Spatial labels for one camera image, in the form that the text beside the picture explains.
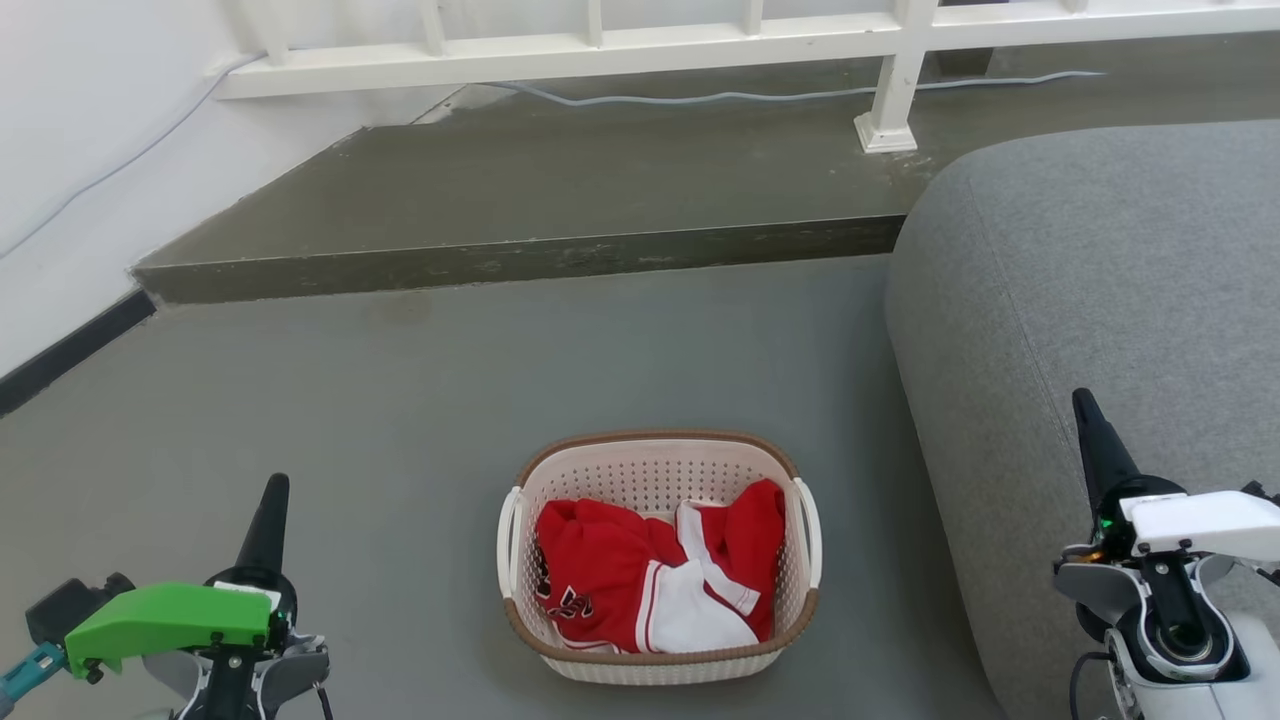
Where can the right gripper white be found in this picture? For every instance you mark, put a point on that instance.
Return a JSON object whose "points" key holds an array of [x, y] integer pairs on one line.
{"points": [[1210, 520]]}

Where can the left gripper bright green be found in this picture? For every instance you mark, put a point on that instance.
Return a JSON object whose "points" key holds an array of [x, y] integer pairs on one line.
{"points": [[170, 615]]}

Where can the cream plastic laundry basket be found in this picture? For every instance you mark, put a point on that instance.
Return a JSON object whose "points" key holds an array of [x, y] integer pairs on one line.
{"points": [[655, 465]]}

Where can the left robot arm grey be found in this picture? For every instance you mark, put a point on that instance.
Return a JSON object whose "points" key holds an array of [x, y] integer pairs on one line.
{"points": [[290, 675]]}

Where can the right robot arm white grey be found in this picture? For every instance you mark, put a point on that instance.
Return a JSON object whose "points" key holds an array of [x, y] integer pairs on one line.
{"points": [[1170, 620]]}

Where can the grey fabric sofa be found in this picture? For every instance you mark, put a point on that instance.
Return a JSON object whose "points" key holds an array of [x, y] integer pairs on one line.
{"points": [[1080, 260]]}

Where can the black baseboard strip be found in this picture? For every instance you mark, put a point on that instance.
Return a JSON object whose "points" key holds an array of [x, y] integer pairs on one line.
{"points": [[75, 345]]}

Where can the red white sports jersey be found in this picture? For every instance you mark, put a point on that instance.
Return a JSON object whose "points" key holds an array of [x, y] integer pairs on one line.
{"points": [[610, 575]]}

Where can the raised concrete step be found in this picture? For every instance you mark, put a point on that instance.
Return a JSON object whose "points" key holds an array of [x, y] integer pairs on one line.
{"points": [[560, 180]]}

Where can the white metal railing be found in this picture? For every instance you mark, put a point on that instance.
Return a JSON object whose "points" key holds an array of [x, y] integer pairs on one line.
{"points": [[600, 48]]}

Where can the black camera box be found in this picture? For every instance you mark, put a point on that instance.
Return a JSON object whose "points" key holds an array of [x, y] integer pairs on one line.
{"points": [[65, 605]]}

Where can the teal plastic bracket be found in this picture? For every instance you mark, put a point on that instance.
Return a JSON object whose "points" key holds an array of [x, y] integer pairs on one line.
{"points": [[25, 672]]}

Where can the dark brown post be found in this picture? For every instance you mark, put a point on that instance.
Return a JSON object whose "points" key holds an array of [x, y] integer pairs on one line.
{"points": [[965, 62]]}

